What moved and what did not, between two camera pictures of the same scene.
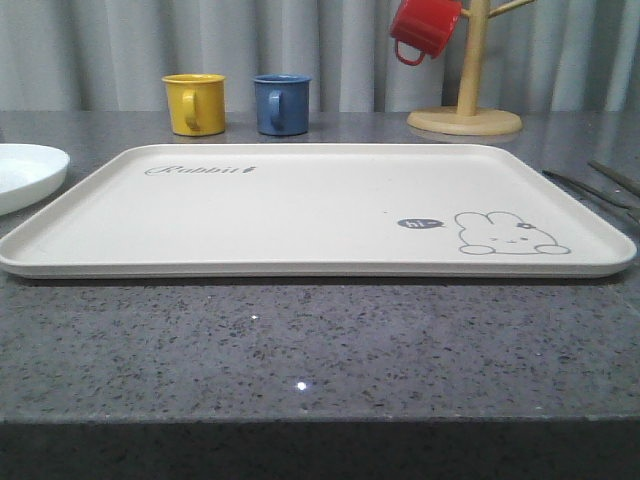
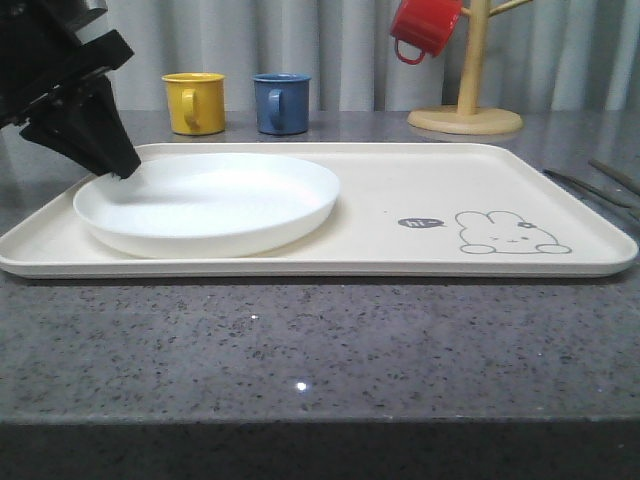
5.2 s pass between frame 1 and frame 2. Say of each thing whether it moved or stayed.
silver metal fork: stayed
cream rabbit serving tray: stayed
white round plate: moved
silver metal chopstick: stayed
